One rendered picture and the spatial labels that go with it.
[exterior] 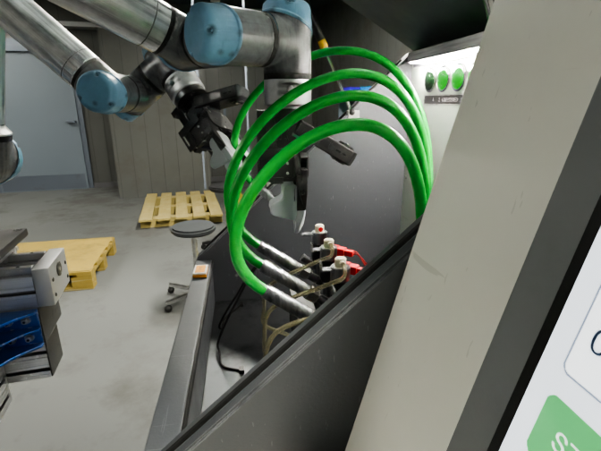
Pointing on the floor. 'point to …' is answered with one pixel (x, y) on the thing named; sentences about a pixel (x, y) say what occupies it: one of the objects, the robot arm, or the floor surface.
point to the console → (480, 217)
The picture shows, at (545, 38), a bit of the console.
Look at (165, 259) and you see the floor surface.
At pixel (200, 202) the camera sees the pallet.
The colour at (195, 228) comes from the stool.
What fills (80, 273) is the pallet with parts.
